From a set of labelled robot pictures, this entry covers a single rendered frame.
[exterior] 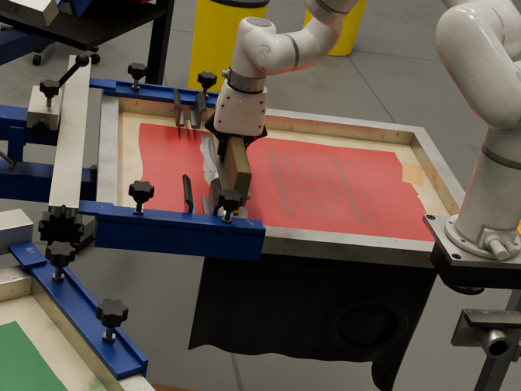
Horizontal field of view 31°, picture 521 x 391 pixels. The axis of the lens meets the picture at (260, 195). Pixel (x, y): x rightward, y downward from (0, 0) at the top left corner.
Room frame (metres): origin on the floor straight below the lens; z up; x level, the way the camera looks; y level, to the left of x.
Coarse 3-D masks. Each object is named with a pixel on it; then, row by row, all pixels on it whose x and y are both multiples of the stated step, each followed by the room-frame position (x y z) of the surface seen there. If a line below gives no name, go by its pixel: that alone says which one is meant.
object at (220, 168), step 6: (216, 138) 1.82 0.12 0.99; (216, 144) 1.79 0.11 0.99; (216, 150) 1.76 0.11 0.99; (216, 156) 1.73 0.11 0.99; (216, 162) 1.72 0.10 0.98; (222, 162) 1.71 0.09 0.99; (222, 168) 1.68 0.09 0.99; (222, 174) 1.66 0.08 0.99; (222, 180) 1.63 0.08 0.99; (222, 186) 1.61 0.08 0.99
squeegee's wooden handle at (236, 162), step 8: (232, 136) 1.71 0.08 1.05; (240, 136) 1.72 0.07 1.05; (232, 144) 1.67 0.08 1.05; (240, 144) 1.68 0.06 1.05; (232, 152) 1.65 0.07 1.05; (240, 152) 1.64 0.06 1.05; (224, 160) 1.71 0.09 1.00; (232, 160) 1.63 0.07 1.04; (240, 160) 1.61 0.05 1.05; (232, 168) 1.61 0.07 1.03; (240, 168) 1.57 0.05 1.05; (248, 168) 1.58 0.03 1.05; (232, 176) 1.59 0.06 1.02; (240, 176) 1.56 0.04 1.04; (248, 176) 1.56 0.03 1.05; (232, 184) 1.58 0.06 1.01; (240, 184) 1.56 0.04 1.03; (248, 184) 1.56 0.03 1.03; (240, 192) 1.56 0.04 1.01
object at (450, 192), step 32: (288, 128) 2.02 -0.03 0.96; (320, 128) 2.03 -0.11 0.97; (352, 128) 2.05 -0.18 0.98; (384, 128) 2.07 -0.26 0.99; (416, 128) 2.11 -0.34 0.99; (96, 192) 1.49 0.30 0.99; (448, 192) 1.80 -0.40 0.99; (96, 224) 1.38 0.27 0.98; (320, 256) 1.48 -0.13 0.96; (352, 256) 1.49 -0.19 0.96; (384, 256) 1.51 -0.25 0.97; (416, 256) 1.52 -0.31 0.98
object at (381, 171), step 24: (144, 144) 1.79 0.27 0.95; (168, 144) 1.81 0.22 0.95; (192, 144) 1.84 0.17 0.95; (264, 144) 1.91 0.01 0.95; (288, 144) 1.94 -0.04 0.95; (312, 144) 1.97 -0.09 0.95; (168, 168) 1.70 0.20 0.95; (192, 168) 1.72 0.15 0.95; (264, 168) 1.79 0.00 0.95; (360, 168) 1.90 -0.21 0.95; (384, 168) 1.92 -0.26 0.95; (408, 192) 1.83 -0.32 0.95
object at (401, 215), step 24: (144, 168) 1.68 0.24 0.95; (168, 192) 1.60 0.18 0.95; (192, 192) 1.62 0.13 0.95; (264, 192) 1.69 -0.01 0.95; (384, 192) 1.80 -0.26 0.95; (264, 216) 1.59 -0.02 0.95; (288, 216) 1.61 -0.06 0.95; (384, 216) 1.69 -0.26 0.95; (408, 216) 1.72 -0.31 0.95; (432, 240) 1.64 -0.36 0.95
